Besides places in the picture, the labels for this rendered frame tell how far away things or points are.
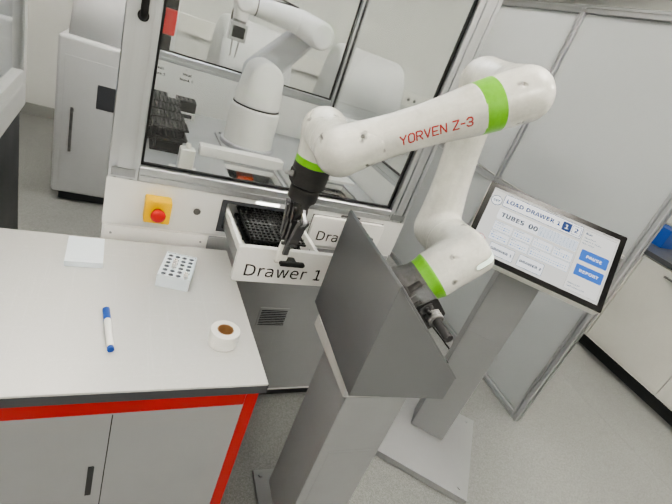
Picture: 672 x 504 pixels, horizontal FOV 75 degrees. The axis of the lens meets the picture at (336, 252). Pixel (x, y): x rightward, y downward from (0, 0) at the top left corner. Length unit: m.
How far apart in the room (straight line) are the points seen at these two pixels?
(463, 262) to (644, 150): 1.49
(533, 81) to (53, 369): 1.11
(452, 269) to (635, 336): 2.80
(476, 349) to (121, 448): 1.37
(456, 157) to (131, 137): 0.87
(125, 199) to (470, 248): 0.96
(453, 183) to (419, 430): 1.34
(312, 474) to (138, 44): 1.26
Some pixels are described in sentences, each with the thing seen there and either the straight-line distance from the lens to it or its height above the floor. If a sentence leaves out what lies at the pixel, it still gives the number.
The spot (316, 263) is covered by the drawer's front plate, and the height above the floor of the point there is 0.90.
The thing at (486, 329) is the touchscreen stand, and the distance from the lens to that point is 1.91.
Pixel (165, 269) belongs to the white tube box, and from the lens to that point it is 1.27.
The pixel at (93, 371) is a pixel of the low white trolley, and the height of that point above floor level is 0.76.
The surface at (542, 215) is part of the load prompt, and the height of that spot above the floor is 1.16.
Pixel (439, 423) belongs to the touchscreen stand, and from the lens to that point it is 2.20.
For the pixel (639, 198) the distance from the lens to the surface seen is 2.41.
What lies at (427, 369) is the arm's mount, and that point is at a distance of 1.12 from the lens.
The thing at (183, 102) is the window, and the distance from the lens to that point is 1.32.
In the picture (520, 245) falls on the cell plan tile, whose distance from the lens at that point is 1.73.
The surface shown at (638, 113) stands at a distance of 2.55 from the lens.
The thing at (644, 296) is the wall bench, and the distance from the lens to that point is 3.80.
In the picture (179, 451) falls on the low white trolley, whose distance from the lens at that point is 1.18.
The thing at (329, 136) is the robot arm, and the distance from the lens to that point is 0.90.
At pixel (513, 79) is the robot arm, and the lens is 1.03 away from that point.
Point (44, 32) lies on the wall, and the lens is 4.67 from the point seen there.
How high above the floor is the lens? 1.48
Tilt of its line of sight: 25 degrees down
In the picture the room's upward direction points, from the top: 21 degrees clockwise
